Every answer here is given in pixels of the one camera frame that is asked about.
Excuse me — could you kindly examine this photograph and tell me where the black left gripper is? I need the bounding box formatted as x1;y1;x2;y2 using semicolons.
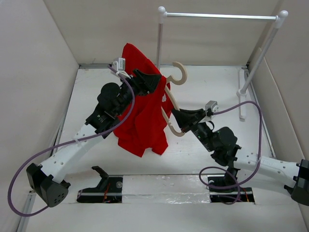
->
115;69;161;116

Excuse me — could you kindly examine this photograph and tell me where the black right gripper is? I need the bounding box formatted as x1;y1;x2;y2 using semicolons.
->
171;106;216;152

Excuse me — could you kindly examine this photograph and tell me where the red t shirt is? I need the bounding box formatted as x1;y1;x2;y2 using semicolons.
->
113;43;173;157

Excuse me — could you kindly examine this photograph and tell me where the wooden clothes hanger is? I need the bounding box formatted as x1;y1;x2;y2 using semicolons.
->
160;61;188;138

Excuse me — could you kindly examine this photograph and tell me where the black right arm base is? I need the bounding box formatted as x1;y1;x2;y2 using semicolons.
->
208;174;255;204

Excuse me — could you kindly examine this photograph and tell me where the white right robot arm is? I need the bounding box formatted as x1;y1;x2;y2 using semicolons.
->
172;109;309;205

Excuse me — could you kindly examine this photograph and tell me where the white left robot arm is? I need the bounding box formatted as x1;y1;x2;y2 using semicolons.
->
26;69;162;207

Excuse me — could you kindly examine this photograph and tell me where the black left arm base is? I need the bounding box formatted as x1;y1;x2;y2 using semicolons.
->
76;166;123;203

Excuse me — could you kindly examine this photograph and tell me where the white clothes rack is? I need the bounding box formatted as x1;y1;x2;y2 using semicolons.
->
156;6;289;119

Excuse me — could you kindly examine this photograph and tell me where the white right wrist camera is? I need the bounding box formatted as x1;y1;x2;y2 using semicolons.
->
205;101;219;121

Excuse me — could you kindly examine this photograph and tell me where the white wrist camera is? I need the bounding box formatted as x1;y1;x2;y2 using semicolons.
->
111;58;127;76
205;101;219;121

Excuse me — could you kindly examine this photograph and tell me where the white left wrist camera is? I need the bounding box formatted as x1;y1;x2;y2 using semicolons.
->
111;58;127;76

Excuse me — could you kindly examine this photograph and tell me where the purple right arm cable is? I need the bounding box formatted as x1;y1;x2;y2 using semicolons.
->
199;101;263;205

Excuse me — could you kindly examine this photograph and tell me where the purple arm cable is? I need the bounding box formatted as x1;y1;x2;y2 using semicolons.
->
7;64;136;217
199;101;263;205

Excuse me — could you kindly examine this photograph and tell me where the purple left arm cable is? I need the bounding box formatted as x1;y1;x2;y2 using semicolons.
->
7;64;136;217

